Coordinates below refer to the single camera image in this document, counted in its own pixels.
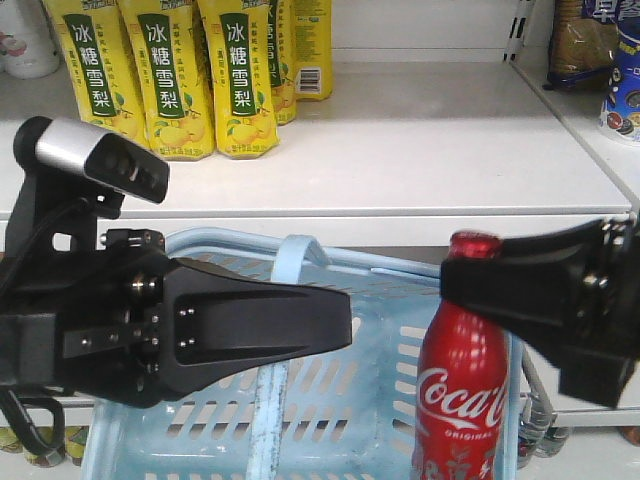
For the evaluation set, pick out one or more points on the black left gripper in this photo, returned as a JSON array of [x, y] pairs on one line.
[[86, 321]]

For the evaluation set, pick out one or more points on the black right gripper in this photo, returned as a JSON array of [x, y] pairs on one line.
[[572, 295]]

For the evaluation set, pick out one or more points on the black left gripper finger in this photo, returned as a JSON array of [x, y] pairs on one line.
[[216, 323]]

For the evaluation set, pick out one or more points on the light blue plastic basket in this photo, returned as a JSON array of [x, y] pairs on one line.
[[348, 414]]

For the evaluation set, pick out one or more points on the red coca-cola bottle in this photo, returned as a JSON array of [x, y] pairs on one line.
[[461, 392]]

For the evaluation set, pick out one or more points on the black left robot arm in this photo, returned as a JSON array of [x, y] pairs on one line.
[[130, 324]]

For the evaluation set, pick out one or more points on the clear water bottle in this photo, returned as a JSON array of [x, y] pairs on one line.
[[537, 436]]

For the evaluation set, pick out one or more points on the blue oreo cup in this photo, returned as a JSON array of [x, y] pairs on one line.
[[619, 114]]

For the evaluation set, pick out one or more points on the yellow pear drink bottle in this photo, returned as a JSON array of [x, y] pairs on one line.
[[244, 118], [99, 59], [169, 47]]

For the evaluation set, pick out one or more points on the white peach drink bottle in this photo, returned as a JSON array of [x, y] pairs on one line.
[[27, 48]]

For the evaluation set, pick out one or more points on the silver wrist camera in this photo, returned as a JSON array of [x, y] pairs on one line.
[[103, 157]]

